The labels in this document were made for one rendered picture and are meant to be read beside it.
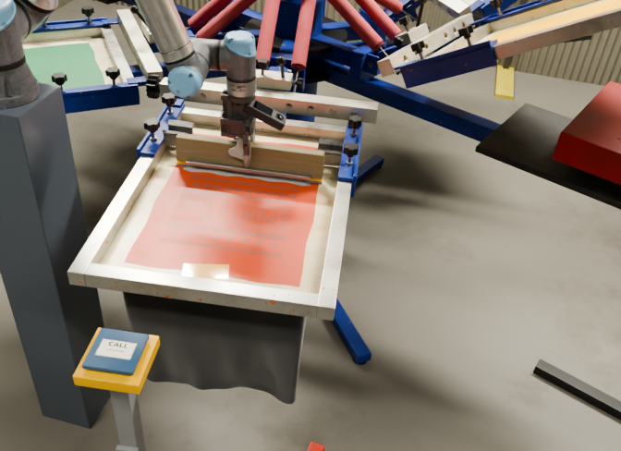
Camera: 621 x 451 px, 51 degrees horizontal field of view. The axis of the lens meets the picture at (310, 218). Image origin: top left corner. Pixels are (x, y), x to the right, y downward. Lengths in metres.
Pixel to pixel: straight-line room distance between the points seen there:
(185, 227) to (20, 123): 0.45
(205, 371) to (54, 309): 0.52
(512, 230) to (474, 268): 0.40
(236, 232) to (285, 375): 0.39
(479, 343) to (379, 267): 0.57
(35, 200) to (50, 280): 0.28
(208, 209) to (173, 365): 0.42
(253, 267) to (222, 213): 0.22
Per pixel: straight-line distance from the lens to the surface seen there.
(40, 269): 1.95
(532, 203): 3.68
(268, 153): 1.76
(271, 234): 1.61
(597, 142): 1.96
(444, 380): 2.62
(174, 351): 1.74
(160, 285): 1.44
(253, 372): 1.76
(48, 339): 2.16
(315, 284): 1.49
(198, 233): 1.62
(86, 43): 2.65
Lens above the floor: 1.97
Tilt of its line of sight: 37 degrees down
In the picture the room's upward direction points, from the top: 5 degrees clockwise
